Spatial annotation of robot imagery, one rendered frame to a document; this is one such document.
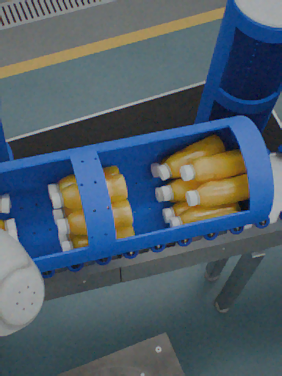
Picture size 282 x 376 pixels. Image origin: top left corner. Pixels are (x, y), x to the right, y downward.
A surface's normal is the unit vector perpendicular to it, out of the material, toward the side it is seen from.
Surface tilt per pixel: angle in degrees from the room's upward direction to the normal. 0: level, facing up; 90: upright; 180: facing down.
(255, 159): 19
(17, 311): 54
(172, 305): 0
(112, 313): 0
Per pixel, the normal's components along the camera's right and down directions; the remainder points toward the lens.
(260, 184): 0.23, 0.26
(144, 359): 0.00, -0.48
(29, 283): 0.74, 0.19
